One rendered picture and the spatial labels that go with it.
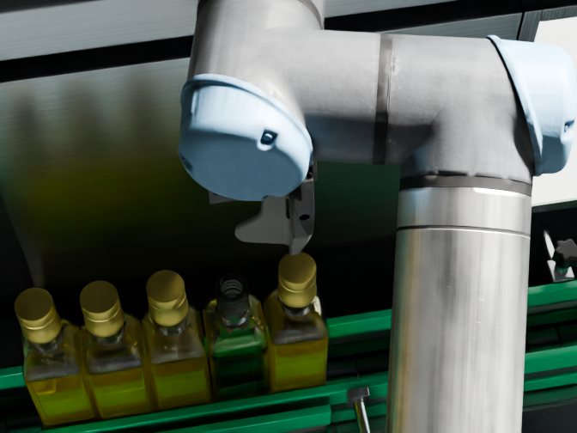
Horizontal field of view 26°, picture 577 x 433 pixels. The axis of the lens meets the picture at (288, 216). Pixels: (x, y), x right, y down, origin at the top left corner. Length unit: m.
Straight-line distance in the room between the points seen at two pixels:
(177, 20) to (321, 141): 0.34
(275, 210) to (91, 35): 0.21
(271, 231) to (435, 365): 0.33
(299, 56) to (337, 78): 0.02
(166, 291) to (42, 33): 0.25
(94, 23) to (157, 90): 0.10
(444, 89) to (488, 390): 0.16
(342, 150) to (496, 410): 0.16
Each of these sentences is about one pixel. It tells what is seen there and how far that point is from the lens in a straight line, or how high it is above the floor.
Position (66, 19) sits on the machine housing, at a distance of 1.00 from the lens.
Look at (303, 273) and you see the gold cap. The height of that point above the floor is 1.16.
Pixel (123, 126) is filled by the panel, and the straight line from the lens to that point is 1.11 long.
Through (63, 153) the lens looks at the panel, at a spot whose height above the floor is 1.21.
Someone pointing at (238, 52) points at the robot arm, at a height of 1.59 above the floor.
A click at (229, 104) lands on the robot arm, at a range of 0.68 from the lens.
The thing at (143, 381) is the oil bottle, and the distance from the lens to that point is 1.20.
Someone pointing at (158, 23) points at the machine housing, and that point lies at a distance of 1.02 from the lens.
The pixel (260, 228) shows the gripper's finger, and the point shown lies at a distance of 0.97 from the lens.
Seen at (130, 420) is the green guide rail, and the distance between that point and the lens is 1.27.
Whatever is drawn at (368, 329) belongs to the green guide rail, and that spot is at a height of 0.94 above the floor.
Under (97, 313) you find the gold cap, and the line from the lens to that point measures 1.10.
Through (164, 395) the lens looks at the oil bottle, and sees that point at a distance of 1.24.
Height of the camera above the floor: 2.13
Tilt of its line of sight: 58 degrees down
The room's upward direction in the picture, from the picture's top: straight up
